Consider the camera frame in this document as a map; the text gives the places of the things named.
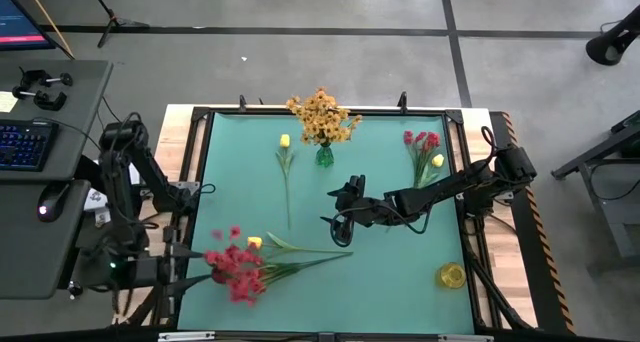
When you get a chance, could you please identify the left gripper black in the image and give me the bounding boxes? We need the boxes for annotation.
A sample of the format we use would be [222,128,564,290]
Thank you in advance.
[113,229,214,299]

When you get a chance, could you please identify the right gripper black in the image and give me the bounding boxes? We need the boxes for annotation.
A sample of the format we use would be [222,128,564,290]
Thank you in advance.
[319,174,389,248]

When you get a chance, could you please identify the red artificial flower bunch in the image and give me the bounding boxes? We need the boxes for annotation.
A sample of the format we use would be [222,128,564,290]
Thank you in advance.
[402,130,444,189]
[227,251,355,307]
[203,225,266,283]

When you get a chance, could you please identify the yellow artificial tulip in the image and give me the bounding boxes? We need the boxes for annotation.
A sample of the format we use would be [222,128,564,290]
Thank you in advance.
[414,153,445,189]
[246,231,355,257]
[274,133,296,232]

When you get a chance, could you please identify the orange artificial flower bunch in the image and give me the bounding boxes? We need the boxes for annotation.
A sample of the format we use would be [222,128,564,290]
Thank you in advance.
[312,94,364,146]
[285,87,331,146]

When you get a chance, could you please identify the green glass vase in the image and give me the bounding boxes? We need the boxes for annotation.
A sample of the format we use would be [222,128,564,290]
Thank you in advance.
[314,142,335,169]

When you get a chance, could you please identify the yellow glass vase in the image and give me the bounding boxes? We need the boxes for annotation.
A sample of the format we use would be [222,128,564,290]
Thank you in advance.
[434,261,468,290]

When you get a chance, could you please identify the teal table mat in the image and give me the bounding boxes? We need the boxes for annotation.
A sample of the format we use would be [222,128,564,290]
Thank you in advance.
[177,112,476,335]

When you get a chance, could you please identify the white paper sheets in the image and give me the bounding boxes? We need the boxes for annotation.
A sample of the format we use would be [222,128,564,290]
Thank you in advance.
[82,154,142,226]

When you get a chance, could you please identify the black computer mouse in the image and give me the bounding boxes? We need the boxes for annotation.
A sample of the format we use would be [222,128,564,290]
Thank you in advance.
[37,181,72,223]

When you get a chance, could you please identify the black desk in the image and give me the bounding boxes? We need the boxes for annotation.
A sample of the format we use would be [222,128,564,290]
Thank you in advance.
[0,59,114,183]
[0,179,91,301]

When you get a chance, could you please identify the black board hazard-striped edge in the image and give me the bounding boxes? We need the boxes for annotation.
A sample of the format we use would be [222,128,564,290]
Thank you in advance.
[489,110,576,336]

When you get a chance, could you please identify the backlit black keyboard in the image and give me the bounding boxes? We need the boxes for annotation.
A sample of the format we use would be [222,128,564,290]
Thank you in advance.
[0,120,60,173]

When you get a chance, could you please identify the black screw clamp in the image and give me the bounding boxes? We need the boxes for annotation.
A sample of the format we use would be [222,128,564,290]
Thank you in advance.
[18,67,74,89]
[11,85,69,112]

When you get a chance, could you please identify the pale yellow sticky note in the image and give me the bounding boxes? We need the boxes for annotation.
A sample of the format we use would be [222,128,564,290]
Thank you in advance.
[0,90,19,114]

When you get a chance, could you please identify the black tripod stand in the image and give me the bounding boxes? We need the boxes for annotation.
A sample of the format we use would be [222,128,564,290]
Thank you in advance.
[83,0,151,49]

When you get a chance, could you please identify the dark grey metal cart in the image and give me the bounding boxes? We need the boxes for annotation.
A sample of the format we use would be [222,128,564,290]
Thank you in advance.
[551,109,640,263]

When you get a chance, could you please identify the yellow stick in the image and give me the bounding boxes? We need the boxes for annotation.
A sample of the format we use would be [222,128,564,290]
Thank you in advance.
[19,0,76,61]

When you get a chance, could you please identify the computer monitor blue screen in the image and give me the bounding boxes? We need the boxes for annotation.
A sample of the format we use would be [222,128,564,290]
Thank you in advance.
[0,0,57,52]

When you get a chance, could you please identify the black cone-shaped stand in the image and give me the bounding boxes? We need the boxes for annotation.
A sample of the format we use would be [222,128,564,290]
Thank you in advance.
[585,4,640,67]

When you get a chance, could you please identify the silver metal bracket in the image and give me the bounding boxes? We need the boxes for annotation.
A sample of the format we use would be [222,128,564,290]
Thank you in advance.
[438,334,495,342]
[158,331,216,342]

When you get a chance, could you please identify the black aluminium rig frame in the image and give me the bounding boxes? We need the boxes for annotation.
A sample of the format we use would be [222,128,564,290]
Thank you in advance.
[114,92,541,342]

